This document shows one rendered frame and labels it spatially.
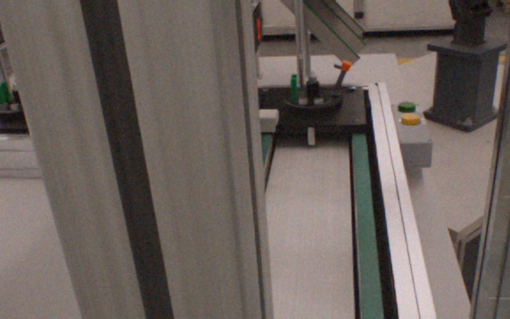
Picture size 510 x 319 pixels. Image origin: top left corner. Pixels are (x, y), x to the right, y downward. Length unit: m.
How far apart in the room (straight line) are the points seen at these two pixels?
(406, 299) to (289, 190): 0.40
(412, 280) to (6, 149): 0.99
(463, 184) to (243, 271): 1.09
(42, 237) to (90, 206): 1.01
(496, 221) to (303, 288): 0.42
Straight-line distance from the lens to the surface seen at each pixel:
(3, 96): 1.57
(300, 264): 0.90
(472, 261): 1.76
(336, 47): 1.51
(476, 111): 1.50
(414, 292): 0.80
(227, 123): 0.15
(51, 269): 1.09
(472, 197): 1.21
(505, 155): 0.47
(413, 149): 1.19
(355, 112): 1.29
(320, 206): 1.04
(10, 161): 1.44
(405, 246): 0.88
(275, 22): 5.48
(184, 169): 0.16
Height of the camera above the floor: 1.47
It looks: 27 degrees down
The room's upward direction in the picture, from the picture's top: 4 degrees counter-clockwise
